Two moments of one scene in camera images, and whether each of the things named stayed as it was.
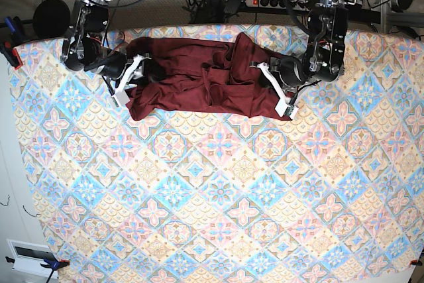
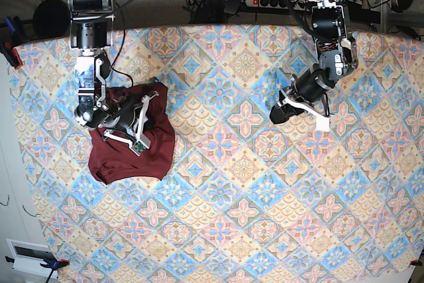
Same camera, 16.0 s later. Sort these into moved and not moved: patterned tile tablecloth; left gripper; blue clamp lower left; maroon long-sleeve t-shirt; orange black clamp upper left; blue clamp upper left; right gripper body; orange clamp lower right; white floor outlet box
Moved: right gripper body; maroon long-sleeve t-shirt; left gripper
Not moved: blue clamp upper left; blue clamp lower left; patterned tile tablecloth; orange clamp lower right; white floor outlet box; orange black clamp upper left
